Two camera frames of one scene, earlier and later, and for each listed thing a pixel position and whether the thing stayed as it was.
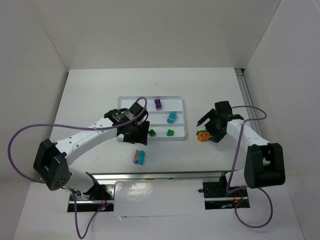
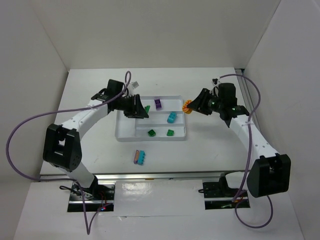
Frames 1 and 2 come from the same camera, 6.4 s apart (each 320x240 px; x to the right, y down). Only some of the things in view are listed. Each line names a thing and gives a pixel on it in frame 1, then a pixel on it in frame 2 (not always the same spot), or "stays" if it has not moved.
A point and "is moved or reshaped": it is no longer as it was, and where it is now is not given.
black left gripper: x=136 y=132 -> x=136 y=106
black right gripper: x=215 y=124 -> x=202 y=100
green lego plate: x=201 y=131 is moved or reshaped
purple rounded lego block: x=158 y=104 stays
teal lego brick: x=141 y=157 stays
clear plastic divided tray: x=166 y=115 stays
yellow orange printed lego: x=203 y=137 -> x=186 y=109
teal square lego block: x=172 y=117 stays
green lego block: x=170 y=132 stays
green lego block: x=152 y=133 stays
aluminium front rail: x=105 y=177 stays
